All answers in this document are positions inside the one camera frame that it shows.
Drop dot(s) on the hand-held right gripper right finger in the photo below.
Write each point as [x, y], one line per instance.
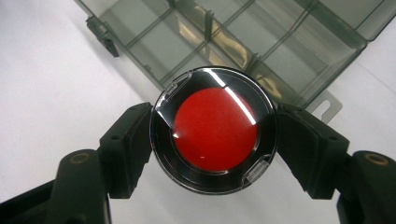
[314, 152]

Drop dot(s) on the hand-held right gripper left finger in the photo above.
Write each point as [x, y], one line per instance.
[127, 149]

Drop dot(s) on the grey clear compartment box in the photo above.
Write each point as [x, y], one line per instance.
[280, 40]

